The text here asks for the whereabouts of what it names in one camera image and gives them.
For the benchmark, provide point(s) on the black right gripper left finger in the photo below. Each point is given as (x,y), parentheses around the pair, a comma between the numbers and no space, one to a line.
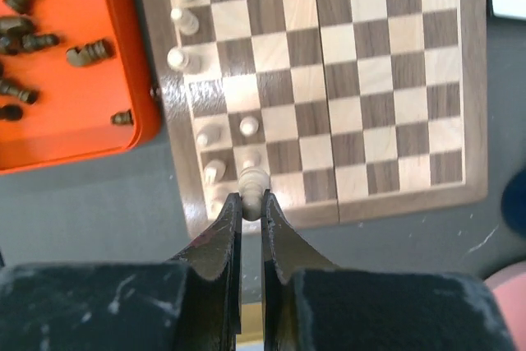
(205,288)

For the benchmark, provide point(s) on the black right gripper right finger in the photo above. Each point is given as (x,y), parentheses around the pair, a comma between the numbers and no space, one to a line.
(286,258)

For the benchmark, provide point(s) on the white tall piece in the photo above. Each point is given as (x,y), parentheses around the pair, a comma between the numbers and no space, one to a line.
(214,171)

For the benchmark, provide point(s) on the white chess pawn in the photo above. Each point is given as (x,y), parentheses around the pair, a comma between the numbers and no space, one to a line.
(215,202)

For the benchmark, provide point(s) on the dark pawn chess piece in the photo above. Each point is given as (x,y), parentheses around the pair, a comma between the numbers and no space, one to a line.
(123,118)

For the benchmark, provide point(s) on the wooden chess board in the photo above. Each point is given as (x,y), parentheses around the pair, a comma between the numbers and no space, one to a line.
(367,108)

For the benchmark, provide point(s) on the dark knight chess piece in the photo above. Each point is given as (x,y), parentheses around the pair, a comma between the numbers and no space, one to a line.
(90,53)

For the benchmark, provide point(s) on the orange plastic tray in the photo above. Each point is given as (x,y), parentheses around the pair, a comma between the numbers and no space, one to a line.
(83,88)

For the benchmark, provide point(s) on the pink three-tier shelf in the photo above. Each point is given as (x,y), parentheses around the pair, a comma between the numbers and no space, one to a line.
(509,288)

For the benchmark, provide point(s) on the dark blue enamel mug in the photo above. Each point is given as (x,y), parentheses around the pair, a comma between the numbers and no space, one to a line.
(513,203)

